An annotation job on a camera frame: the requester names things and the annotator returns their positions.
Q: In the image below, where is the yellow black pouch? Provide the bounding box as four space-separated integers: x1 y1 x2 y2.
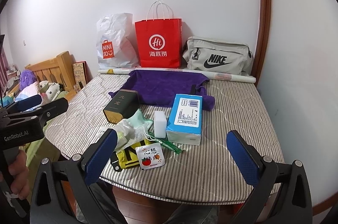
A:
110 140 152 172

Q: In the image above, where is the green chopstick wrapper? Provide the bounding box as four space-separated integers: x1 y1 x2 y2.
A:
146 132 183 155

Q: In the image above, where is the white sponge block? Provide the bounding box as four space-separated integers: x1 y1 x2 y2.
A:
154 111 167 139

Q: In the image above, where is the blue tissue pack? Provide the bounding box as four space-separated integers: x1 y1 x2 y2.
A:
166 94 202 146

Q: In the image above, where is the mint green cloth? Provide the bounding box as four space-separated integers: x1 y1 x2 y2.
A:
127 109 154 132

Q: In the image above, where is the person's left hand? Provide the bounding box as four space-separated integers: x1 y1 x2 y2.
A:
9 150 29 200

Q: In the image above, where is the white spotted plush toy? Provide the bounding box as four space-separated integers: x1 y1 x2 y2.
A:
38 80 61 102

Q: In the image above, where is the green bed sheet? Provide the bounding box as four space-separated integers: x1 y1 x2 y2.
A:
25 91 70 169

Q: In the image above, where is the purple plush toy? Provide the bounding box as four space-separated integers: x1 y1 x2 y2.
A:
19 69 37 91

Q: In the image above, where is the brown patterned notebook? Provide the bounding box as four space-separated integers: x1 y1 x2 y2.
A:
72 61 88 89

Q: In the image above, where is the striped mattress pad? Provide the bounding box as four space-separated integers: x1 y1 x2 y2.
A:
45 74 283 205

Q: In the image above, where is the dark green tea box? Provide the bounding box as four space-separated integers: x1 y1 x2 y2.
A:
103 89 140 124

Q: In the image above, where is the white Miniso plastic bag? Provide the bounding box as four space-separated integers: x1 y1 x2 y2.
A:
96 13 139 69

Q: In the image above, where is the purple towel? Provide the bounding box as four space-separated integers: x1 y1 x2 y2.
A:
121 70 215 111

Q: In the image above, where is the red Haidilao paper bag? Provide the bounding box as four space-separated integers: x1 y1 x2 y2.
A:
134 0 183 69

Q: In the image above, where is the rolled white poster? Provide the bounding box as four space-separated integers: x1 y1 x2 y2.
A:
98 68 256 84

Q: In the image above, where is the beige Nike waist bag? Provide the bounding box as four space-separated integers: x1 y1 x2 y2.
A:
183 36 253 75

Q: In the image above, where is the brown wooden door frame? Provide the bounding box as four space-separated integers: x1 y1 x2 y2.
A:
251 0 272 86

